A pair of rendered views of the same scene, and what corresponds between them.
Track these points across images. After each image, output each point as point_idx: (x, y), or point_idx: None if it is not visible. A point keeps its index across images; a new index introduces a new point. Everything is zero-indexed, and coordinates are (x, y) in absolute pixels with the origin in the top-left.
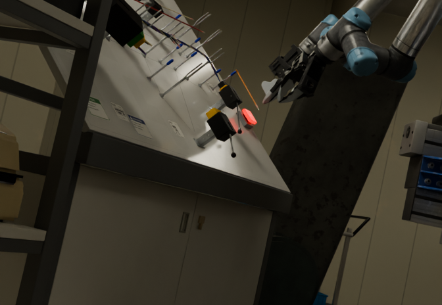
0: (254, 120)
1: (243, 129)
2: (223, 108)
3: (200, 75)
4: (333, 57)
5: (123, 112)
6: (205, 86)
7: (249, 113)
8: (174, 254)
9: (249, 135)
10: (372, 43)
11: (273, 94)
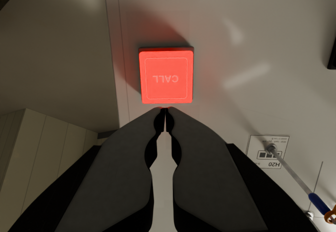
0: (155, 58)
1: (221, 25)
2: (279, 89)
3: (293, 179)
4: None
5: None
6: (312, 146)
7: (167, 88)
8: None
9: (183, 11)
10: None
11: (190, 138)
